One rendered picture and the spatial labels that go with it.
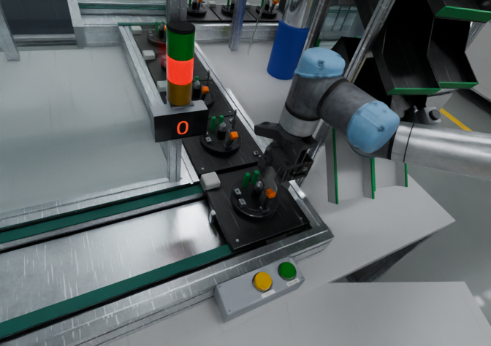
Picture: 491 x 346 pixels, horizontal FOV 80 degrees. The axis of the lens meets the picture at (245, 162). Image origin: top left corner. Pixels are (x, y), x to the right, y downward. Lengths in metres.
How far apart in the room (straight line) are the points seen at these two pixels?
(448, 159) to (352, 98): 0.20
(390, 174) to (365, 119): 0.61
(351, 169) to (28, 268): 0.87
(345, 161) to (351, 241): 0.27
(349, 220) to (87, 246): 0.79
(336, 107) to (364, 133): 0.06
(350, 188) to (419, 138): 0.40
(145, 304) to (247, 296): 0.22
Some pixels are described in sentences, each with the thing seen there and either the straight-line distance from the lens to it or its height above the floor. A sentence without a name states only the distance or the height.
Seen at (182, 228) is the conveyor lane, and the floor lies 0.92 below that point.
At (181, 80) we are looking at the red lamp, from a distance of 0.60.
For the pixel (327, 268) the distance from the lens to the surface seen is 0.95.
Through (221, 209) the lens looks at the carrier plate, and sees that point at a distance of 0.81.
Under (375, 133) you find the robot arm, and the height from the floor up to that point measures 1.40.
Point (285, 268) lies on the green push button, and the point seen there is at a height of 0.97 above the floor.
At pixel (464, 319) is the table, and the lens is 1.12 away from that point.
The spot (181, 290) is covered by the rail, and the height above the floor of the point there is 0.96.
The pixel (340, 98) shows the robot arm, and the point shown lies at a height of 1.41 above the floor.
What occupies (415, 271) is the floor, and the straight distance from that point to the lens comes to 2.32.
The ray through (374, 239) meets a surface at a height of 0.86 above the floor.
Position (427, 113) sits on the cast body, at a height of 1.26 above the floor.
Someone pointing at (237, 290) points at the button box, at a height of 0.96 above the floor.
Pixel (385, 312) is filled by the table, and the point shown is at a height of 0.86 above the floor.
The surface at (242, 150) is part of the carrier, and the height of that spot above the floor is 0.97.
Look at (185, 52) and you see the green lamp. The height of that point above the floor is 1.38.
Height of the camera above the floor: 1.64
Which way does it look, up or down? 45 degrees down
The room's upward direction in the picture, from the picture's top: 15 degrees clockwise
